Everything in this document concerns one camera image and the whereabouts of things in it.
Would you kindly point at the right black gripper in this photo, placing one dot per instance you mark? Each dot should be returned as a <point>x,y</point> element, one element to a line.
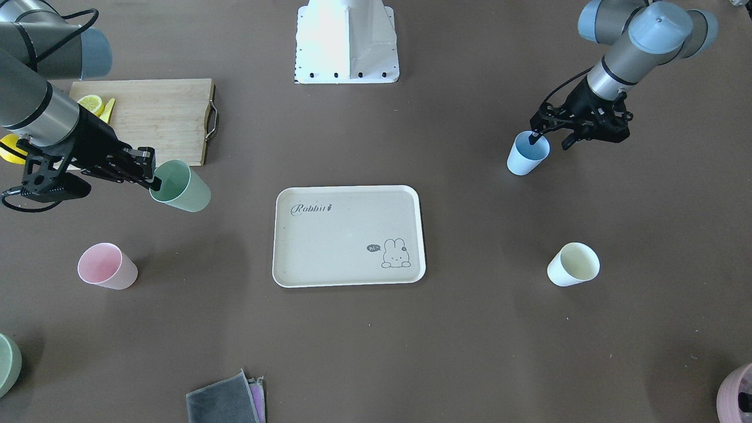
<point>94,139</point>

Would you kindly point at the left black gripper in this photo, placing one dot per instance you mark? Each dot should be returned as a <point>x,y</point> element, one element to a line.
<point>580,96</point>

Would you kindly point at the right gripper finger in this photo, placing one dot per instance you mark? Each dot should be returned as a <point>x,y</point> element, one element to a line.
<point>569,140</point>

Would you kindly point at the blue plastic cup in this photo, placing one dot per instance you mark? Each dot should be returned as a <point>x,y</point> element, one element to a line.
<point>524,156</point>

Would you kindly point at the green plastic cup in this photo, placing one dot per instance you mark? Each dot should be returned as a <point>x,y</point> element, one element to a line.
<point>181,187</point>

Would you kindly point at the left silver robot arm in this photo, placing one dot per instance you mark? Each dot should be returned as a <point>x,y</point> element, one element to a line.
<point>641,35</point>

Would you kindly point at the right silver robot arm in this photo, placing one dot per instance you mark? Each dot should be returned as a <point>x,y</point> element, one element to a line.
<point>38,45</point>

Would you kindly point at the beige rabbit tray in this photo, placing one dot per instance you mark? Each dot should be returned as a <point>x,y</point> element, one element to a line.
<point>348,236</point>

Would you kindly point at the bamboo cutting board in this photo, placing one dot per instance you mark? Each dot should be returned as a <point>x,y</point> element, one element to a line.
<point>170,115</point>

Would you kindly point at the yellow plastic knife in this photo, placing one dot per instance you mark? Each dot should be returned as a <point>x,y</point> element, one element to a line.
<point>105,115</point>

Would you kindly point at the pink plastic cup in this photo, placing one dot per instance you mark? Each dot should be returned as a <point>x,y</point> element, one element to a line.
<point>105,265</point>

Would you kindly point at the halved lemon piece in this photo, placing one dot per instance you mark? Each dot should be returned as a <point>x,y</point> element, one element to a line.
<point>93,103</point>

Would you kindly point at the cream plastic cup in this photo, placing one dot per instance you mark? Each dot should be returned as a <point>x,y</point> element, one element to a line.
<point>573,264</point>

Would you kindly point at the yellow lemon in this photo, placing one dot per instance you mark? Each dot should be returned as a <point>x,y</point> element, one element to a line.
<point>10,151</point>

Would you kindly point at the green bowl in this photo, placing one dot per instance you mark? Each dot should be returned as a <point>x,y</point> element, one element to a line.
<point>11,363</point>

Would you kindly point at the grey folded cloth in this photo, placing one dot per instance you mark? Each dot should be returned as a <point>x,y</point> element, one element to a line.
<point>236,399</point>

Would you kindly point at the pink bowl with ice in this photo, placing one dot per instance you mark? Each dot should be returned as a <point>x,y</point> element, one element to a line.
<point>733,396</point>

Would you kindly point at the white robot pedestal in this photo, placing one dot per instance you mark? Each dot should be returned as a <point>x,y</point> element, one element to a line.
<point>346,42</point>

